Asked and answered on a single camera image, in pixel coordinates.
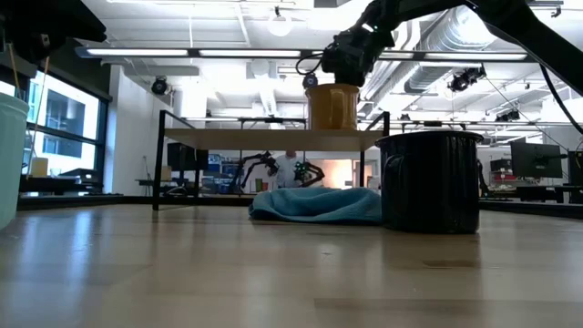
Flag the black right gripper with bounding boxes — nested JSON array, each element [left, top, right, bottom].
[[321, 22, 395, 87]]

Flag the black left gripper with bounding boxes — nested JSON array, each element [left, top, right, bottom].
[[0, 0, 108, 65]]

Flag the yellow speckled mug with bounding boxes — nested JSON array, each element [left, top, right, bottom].
[[304, 83, 362, 132]]

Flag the mint green mug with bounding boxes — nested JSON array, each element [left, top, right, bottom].
[[0, 92, 30, 231]]

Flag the glossy black mug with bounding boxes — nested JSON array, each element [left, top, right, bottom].
[[374, 130, 486, 235]]

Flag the wooden shelf black metal legs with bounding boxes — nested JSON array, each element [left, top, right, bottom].
[[151, 109, 392, 212]]

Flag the round white ceiling lamp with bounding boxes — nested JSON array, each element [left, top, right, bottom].
[[266, 10, 294, 38]]

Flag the person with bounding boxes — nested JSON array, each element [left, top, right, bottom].
[[275, 151, 302, 190]]

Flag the yellow box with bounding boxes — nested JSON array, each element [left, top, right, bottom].
[[30, 157, 49, 178]]

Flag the black overhead light bar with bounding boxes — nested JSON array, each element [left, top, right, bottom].
[[75, 46, 530, 63]]

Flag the blue cloth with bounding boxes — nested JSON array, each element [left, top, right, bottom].
[[248, 187, 384, 225]]

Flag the dark background desk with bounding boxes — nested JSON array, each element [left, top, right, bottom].
[[19, 168, 104, 197]]

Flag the dark background monitor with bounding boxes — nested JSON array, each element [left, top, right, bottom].
[[167, 142, 210, 172], [509, 141, 564, 179]]

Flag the silver ventilation duct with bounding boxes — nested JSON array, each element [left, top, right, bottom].
[[404, 4, 498, 95]]

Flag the black metal table frame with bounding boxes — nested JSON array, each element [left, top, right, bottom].
[[17, 194, 583, 220]]

